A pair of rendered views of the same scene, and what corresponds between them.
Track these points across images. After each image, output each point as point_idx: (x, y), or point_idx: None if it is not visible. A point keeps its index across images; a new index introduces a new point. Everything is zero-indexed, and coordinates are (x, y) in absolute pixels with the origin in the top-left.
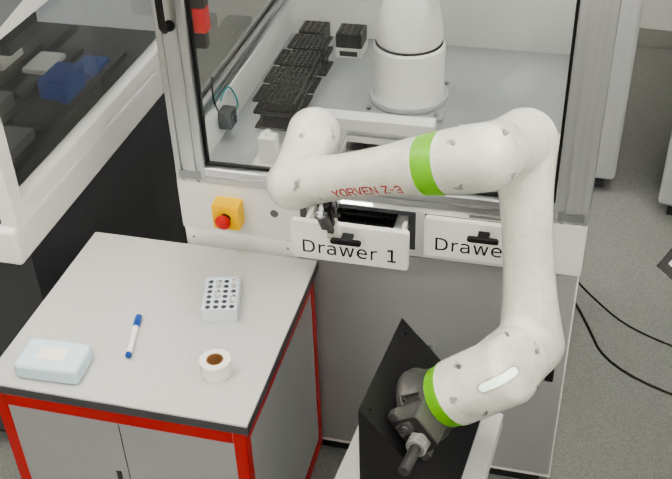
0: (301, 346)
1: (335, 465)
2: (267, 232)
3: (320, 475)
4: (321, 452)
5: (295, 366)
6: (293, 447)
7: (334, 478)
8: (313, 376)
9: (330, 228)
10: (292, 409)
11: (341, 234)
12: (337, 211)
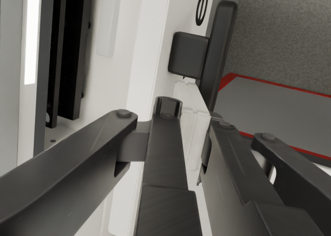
0: (262, 120)
1: (237, 59)
2: (96, 219)
3: (248, 72)
4: (223, 72)
5: (299, 128)
6: (322, 109)
7: (251, 60)
8: (229, 90)
9: (303, 157)
10: (321, 120)
11: (168, 76)
12: (55, 88)
